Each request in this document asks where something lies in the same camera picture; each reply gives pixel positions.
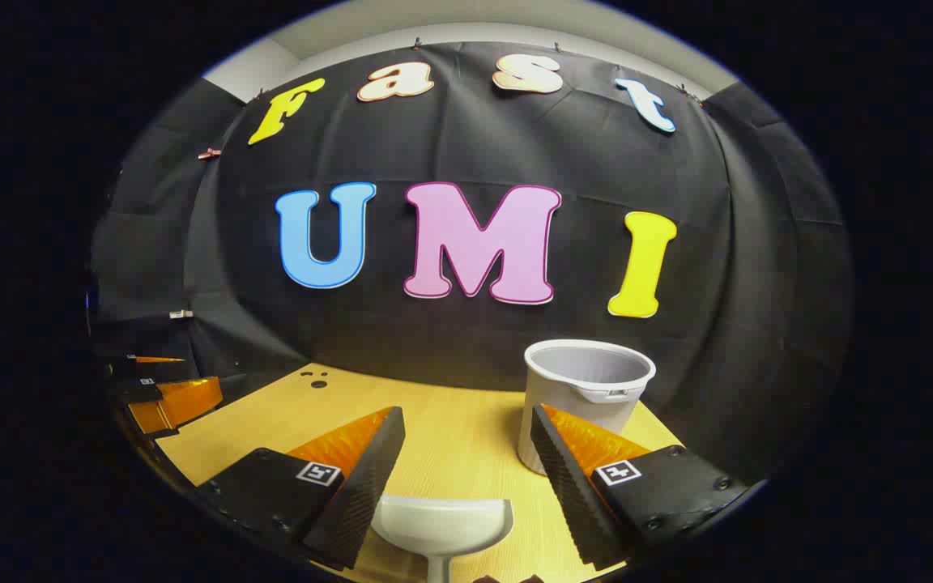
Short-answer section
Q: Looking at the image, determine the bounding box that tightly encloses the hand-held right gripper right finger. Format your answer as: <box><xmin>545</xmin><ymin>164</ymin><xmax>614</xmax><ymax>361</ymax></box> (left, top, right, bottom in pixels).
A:
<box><xmin>530</xmin><ymin>403</ymin><xmax>759</xmax><ymax>572</ymax></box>

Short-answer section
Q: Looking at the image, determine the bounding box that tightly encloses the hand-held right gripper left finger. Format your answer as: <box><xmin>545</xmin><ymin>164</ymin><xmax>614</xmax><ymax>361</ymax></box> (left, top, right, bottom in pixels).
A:
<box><xmin>195</xmin><ymin>405</ymin><xmax>407</xmax><ymax>572</ymax></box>

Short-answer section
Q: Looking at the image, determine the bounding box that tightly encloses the white dustpan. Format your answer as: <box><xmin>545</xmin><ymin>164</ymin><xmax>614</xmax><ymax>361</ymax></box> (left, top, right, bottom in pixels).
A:
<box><xmin>371</xmin><ymin>496</ymin><xmax>514</xmax><ymax>583</ymax></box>

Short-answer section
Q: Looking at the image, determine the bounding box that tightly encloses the white ribbed garbage bin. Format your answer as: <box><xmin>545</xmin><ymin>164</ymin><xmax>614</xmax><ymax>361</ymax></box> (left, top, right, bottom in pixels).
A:
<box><xmin>517</xmin><ymin>338</ymin><xmax>658</xmax><ymax>476</ymax></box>

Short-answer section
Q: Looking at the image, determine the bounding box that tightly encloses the wooden desktop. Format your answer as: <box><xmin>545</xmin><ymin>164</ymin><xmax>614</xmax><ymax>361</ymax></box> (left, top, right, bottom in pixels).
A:
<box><xmin>155</xmin><ymin>363</ymin><xmax>686</xmax><ymax>583</ymax></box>

